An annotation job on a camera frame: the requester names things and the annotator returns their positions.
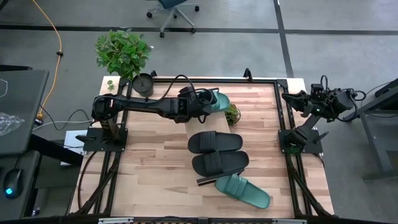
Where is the potted tree in black pot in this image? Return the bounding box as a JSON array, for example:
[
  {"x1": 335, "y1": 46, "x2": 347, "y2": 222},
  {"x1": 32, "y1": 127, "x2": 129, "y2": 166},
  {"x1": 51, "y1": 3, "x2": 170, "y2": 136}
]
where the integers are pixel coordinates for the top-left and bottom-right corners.
[{"x1": 94, "y1": 27, "x2": 155, "y2": 98}]

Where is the yellow extension cable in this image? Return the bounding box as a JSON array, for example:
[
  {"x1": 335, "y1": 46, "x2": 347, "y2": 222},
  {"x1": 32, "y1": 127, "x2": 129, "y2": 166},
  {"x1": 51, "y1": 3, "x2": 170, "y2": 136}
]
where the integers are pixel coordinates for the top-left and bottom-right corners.
[{"x1": 30, "y1": 0, "x2": 63, "y2": 121}]

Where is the clear plastic bag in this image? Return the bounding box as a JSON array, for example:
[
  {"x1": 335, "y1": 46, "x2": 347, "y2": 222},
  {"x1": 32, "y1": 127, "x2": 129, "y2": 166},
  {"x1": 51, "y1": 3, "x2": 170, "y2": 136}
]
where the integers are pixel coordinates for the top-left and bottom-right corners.
[{"x1": 0, "y1": 111, "x2": 25, "y2": 138}]

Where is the black rubber slide sandal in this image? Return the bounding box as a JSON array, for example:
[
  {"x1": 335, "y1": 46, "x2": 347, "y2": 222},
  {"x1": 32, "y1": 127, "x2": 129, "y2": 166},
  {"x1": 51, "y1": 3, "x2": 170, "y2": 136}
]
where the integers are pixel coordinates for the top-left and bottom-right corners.
[
  {"x1": 192, "y1": 151, "x2": 250, "y2": 178},
  {"x1": 187, "y1": 131, "x2": 244, "y2": 154}
]

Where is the grey metal desk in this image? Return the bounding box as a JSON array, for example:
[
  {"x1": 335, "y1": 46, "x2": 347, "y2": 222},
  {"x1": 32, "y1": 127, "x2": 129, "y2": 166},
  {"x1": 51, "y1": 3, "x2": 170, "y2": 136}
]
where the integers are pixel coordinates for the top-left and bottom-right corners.
[{"x1": 354, "y1": 77, "x2": 398, "y2": 182}]

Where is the black desk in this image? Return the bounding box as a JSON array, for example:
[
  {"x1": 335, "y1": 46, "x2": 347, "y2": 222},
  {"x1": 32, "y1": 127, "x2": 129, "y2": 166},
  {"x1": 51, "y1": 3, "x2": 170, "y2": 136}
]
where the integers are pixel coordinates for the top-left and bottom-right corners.
[{"x1": 0, "y1": 68, "x2": 50, "y2": 156}]

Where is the green rubber slide sandal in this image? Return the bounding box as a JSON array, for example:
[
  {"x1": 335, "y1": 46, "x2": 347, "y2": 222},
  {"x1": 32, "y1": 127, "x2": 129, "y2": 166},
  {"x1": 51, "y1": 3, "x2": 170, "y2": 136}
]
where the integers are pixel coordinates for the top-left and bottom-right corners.
[
  {"x1": 214, "y1": 173, "x2": 271, "y2": 210},
  {"x1": 198, "y1": 89, "x2": 231, "y2": 113}
]

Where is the blue office chair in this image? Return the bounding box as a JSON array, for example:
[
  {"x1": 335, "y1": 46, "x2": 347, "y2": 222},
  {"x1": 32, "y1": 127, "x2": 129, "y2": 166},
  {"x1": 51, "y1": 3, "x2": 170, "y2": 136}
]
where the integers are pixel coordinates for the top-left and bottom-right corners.
[{"x1": 146, "y1": 0, "x2": 200, "y2": 39}]

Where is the black computer mouse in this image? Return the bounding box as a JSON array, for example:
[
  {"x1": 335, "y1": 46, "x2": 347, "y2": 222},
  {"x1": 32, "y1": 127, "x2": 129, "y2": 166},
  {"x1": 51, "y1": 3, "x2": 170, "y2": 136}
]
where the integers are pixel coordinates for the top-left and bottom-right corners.
[{"x1": 2, "y1": 167, "x2": 25, "y2": 200}]

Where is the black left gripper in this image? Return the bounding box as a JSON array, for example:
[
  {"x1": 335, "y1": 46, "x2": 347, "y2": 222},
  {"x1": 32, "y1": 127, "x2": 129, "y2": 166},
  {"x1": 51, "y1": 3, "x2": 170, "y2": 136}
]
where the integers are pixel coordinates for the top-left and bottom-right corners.
[{"x1": 177, "y1": 86, "x2": 219, "y2": 123}]

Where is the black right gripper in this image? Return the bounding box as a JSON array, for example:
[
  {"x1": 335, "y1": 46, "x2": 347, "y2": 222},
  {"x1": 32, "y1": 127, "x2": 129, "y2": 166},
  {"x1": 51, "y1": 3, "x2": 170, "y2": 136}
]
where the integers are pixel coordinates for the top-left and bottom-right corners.
[{"x1": 282, "y1": 83, "x2": 326, "y2": 118}]

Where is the small succulent in bowl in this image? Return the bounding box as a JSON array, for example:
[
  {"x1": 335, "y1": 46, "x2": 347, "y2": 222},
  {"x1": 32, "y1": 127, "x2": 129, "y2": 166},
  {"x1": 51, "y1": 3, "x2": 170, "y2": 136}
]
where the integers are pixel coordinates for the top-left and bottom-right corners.
[{"x1": 223, "y1": 103, "x2": 242, "y2": 127}]

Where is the white cable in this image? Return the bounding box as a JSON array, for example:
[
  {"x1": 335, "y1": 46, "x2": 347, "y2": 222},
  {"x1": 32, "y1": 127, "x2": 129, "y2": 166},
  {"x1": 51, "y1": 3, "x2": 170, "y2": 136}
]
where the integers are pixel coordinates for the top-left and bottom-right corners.
[{"x1": 32, "y1": 119, "x2": 94, "y2": 132}]

